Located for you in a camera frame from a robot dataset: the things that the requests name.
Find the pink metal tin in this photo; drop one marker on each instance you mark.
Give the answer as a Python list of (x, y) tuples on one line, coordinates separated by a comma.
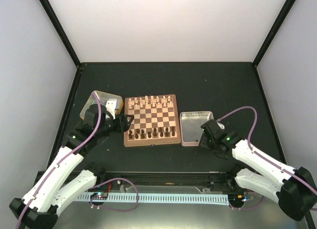
[(190, 126)]

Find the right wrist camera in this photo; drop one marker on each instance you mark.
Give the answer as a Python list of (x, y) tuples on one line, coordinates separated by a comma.
[(220, 125)]

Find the circuit board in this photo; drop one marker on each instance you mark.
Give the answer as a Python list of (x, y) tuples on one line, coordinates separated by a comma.
[(240, 198), (99, 196)]

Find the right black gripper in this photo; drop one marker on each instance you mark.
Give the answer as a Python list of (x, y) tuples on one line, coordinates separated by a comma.
[(203, 141)]

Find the left circuit board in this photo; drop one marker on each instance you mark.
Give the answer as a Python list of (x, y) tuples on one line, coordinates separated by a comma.
[(99, 196)]

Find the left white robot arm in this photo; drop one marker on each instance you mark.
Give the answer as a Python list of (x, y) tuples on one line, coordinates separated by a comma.
[(43, 204)]

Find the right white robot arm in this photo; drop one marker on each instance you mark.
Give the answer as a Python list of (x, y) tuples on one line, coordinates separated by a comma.
[(294, 190)]

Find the white slotted cable duct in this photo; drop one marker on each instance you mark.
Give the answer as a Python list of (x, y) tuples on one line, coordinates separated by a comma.
[(165, 198)]

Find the black frame post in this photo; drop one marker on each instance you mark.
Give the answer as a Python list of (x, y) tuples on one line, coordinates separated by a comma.
[(60, 31), (287, 6)]

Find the wooden chess board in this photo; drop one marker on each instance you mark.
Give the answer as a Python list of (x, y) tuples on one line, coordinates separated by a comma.
[(163, 114)]

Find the right circuit board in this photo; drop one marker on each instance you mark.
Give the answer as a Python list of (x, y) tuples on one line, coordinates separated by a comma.
[(240, 198)]

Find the right black frame post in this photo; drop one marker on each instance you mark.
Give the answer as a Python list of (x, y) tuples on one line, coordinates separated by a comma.
[(287, 6)]

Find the gold metal tin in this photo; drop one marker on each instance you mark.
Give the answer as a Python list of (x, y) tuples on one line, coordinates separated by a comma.
[(103, 97)]

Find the left black frame post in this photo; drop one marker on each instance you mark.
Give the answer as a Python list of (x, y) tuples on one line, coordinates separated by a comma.
[(60, 31)]

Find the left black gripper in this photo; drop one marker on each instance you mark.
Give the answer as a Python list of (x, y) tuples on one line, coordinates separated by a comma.
[(123, 126)]

